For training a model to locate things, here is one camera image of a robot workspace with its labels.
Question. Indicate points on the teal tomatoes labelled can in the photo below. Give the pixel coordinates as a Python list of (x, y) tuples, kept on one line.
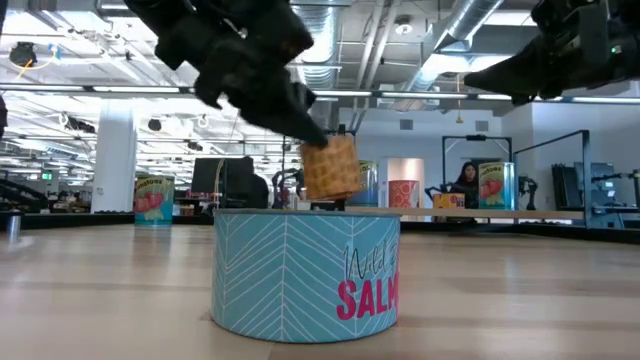
[(495, 185), (152, 200)]

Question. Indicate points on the person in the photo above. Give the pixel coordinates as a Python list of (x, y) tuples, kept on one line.
[(259, 192), (467, 185)]

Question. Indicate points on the teal salmon can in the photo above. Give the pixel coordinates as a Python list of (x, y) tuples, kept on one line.
[(280, 275)]

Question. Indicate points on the black background robot arm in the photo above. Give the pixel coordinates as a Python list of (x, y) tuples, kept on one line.
[(528, 187)]

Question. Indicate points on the silver ribbed ceiling duct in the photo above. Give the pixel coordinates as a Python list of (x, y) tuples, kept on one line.
[(327, 70)]

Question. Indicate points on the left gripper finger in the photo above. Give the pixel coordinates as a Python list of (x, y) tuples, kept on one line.
[(310, 97), (285, 112)]

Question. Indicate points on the red orange patterned can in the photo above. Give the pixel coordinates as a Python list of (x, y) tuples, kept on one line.
[(404, 195)]

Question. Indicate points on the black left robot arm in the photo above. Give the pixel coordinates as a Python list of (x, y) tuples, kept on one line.
[(160, 20)]

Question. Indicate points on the orange snack box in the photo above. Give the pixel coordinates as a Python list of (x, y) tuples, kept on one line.
[(448, 201)]

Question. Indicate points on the grey metal post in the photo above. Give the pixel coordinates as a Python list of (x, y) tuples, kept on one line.
[(14, 227)]

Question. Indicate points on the black round ceiling speaker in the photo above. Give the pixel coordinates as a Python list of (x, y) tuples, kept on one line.
[(155, 125)]

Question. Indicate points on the grey robot workstation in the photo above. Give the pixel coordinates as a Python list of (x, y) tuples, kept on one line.
[(565, 185)]

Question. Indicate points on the white pillar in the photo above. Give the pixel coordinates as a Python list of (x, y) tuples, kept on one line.
[(115, 160)]

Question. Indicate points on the orange waffle pattern can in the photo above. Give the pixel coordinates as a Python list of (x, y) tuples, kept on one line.
[(330, 170)]

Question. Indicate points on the black monitor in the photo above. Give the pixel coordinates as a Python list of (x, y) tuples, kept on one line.
[(206, 175), (237, 177)]

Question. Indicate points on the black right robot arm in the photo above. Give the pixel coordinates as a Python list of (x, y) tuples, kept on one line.
[(632, 60)]

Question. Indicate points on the black metal rig frame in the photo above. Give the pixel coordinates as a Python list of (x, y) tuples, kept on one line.
[(586, 180)]

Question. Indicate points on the black ceiling lamp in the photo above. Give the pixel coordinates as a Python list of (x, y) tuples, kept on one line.
[(22, 54)]

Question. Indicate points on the green blue labelled can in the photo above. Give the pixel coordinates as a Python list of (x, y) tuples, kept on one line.
[(370, 182)]

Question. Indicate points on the wooden shelf board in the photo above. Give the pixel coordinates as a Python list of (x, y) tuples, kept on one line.
[(525, 214)]

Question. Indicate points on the silver smooth ceiling duct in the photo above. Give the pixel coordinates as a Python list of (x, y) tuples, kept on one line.
[(450, 40)]

